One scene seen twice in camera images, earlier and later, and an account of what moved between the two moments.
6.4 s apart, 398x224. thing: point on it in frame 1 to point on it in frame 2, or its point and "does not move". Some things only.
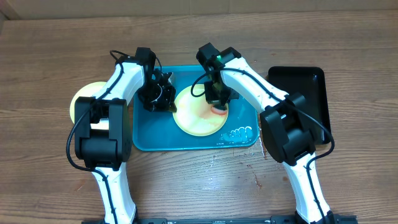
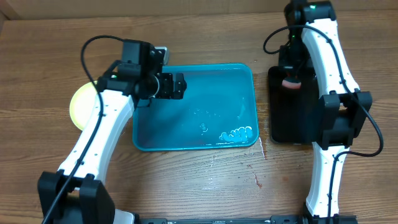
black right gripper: (215, 98) to (288, 66)
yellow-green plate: (194, 115) to (81, 104)
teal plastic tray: (155, 130) does not move
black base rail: (282, 219) does not move
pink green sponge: (218, 111) to (291, 83)
